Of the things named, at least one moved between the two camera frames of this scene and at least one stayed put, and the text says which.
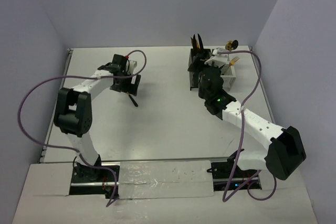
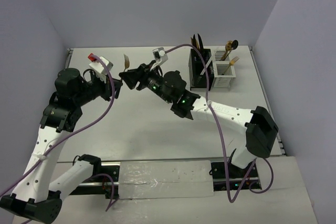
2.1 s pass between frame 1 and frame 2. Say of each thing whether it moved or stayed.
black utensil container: stayed
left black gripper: moved
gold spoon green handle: stayed
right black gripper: moved
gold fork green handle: moved
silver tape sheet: stayed
